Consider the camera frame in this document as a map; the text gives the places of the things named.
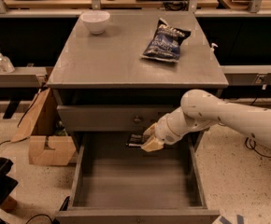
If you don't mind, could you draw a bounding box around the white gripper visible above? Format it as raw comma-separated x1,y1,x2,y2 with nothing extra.
141,107,188,152

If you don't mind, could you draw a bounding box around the black rxbar chocolate bar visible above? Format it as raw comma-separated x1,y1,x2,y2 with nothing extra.
126,133,146,147

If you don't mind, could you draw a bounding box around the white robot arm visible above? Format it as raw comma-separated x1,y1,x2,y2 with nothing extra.
141,90,271,152

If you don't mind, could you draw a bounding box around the round metal drawer knob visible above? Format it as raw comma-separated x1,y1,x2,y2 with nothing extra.
134,116,143,124

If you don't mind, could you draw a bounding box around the open grey middle drawer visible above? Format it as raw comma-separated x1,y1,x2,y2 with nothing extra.
56,133,220,224

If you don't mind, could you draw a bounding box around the grey wooden drawer cabinet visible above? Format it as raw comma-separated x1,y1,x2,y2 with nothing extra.
48,9,228,146

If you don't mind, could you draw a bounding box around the closed grey top drawer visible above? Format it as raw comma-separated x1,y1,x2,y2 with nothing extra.
57,105,175,133

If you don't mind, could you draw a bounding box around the blue chip bag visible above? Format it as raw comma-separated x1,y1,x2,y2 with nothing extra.
142,18,192,63

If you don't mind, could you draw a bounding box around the small white pump bottle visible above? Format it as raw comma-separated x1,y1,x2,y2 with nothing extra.
210,43,218,60

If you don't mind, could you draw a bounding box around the brown cardboard box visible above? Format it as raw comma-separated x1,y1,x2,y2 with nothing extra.
11,89,76,166

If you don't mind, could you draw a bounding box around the white ceramic bowl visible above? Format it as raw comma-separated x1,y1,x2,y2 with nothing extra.
80,10,110,35

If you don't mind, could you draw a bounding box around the clear sanitizer bottle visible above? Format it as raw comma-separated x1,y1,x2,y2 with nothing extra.
0,51,15,73

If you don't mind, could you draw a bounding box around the black floor cable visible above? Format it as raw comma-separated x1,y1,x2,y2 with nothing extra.
244,97,271,160

